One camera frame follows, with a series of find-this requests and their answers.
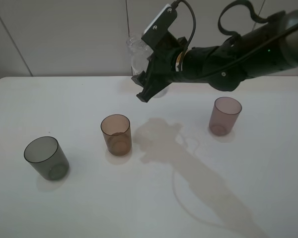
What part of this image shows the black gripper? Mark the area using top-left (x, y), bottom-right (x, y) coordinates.
top-left (131, 33), bottom-right (188, 103)

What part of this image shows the clear plastic water bottle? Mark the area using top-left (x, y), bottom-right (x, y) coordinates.
top-left (126, 34), bottom-right (154, 77)

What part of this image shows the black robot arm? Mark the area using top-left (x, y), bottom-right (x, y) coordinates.
top-left (132, 7), bottom-right (298, 102)

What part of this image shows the brown translucent cup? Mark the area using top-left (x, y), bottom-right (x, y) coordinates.
top-left (100, 114), bottom-right (132, 156)

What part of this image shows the pink translucent cup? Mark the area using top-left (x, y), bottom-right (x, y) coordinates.
top-left (209, 97), bottom-right (242, 136)

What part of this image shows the grey translucent cup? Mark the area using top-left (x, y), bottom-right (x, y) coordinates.
top-left (23, 136), bottom-right (70, 181)

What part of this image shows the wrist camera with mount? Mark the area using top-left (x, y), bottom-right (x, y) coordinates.
top-left (141, 4), bottom-right (177, 49)

